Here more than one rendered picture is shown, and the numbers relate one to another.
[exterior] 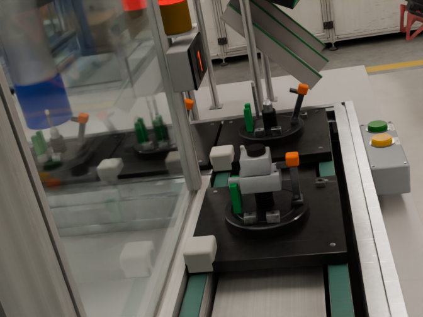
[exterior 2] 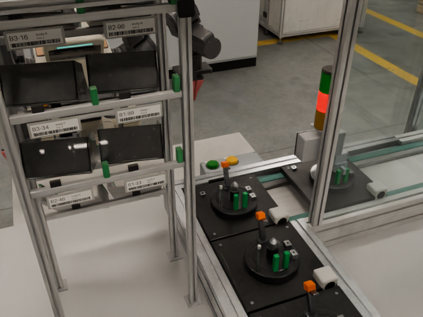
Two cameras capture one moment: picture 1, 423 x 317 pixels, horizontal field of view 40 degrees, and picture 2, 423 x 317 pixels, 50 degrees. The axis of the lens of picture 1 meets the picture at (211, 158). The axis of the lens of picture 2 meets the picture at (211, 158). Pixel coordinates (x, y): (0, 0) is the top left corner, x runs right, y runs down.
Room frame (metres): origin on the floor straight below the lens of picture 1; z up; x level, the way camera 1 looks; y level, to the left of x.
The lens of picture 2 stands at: (1.79, 0.71, 1.84)
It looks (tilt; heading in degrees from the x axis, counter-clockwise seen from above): 34 degrees down; 237
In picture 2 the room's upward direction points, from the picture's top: straight up
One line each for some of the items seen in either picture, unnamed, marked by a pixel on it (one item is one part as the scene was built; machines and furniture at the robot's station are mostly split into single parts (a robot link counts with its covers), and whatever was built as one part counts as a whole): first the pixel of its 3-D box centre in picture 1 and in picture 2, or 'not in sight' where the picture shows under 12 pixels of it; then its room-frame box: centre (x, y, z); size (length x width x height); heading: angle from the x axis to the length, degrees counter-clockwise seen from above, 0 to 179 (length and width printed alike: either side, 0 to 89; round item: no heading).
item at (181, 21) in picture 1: (175, 16); (325, 117); (1.01, 0.01, 1.28); 0.05 x 0.05 x 0.05
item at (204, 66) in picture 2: not in sight; (191, 61); (1.18, -0.35, 1.35); 0.10 x 0.07 x 0.07; 167
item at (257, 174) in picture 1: (252, 167); not in sight; (0.84, -0.06, 1.06); 0.08 x 0.04 x 0.07; 78
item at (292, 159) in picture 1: (289, 176); not in sight; (0.83, -0.11, 1.04); 0.04 x 0.02 x 0.08; 78
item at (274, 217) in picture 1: (272, 216); not in sight; (0.78, -0.08, 1.00); 0.02 x 0.01 x 0.02; 78
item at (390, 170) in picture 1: (383, 155); (231, 168); (1.04, -0.33, 0.93); 0.21 x 0.07 x 0.06; 168
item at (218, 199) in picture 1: (268, 220); (330, 181); (0.84, -0.07, 0.96); 0.24 x 0.24 x 0.02; 78
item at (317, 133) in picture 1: (269, 116); (234, 192); (1.17, -0.14, 1.01); 0.24 x 0.24 x 0.13; 78
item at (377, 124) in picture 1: (377, 127); (212, 165); (1.11, -0.35, 0.96); 0.04 x 0.04 x 0.02
